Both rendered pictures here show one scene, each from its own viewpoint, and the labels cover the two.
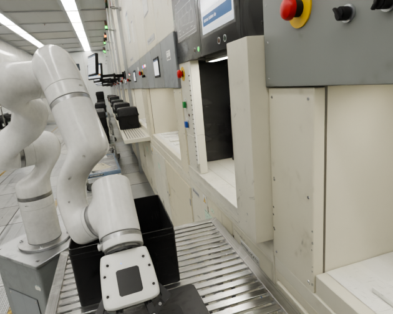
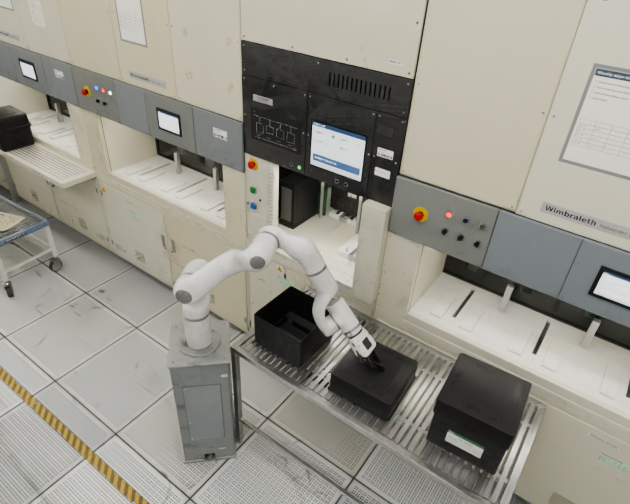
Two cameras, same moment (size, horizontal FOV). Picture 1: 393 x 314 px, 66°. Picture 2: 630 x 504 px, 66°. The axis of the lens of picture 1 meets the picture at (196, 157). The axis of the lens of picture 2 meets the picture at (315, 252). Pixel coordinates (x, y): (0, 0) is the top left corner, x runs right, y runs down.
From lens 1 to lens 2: 1.77 m
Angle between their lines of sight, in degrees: 42
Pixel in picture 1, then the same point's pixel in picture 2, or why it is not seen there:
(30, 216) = (203, 329)
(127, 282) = (367, 344)
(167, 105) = (123, 131)
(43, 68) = (310, 256)
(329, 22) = (435, 228)
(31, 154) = not seen: hidden behind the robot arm
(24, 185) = (200, 309)
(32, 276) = (220, 369)
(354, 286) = (422, 313)
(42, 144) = not seen: hidden behind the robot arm
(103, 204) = (345, 315)
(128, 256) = (362, 334)
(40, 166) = not seen: hidden behind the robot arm
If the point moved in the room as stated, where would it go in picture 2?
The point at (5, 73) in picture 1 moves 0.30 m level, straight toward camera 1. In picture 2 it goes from (269, 256) to (344, 277)
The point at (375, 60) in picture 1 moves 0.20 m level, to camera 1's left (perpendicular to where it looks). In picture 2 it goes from (453, 249) to (421, 265)
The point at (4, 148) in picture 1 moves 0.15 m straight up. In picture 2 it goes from (204, 289) to (201, 259)
